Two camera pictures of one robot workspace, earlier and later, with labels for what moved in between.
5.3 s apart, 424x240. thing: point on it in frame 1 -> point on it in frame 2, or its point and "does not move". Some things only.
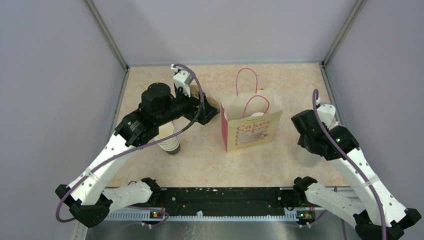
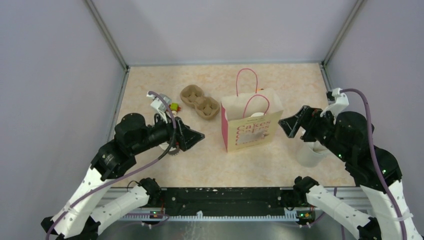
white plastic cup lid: (257, 114) does not move
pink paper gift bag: (250, 120) does not move
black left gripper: (193, 103) -> (188, 137)
